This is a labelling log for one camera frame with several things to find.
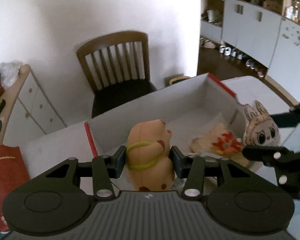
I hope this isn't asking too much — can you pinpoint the white wall cabinet unit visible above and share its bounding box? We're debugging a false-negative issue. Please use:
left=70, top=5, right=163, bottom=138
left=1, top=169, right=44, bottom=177
left=201, top=0, right=300, bottom=99

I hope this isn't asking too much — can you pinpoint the white sideboard cabinet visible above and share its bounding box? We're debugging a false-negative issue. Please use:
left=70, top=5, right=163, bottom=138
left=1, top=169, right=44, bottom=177
left=0, top=65, right=66, bottom=147

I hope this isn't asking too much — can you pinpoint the dark wooden chair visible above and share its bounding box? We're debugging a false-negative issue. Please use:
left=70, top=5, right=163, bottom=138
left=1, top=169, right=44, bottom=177
left=76, top=30, right=157, bottom=118

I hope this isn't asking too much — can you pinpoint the tan capybara plush toy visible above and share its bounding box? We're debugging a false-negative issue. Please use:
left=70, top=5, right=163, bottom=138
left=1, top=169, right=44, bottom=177
left=126, top=120, right=175, bottom=191

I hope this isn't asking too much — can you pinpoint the bag of beige grains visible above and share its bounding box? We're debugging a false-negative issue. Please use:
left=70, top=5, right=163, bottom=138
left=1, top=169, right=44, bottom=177
left=189, top=113, right=251, bottom=167

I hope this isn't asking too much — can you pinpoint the red cardboard box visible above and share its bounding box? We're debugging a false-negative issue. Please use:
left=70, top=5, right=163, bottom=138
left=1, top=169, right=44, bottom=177
left=88, top=74, right=245, bottom=155

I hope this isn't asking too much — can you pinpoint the white monster face plush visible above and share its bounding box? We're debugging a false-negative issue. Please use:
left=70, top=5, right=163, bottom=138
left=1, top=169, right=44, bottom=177
left=243, top=100, right=280, bottom=146

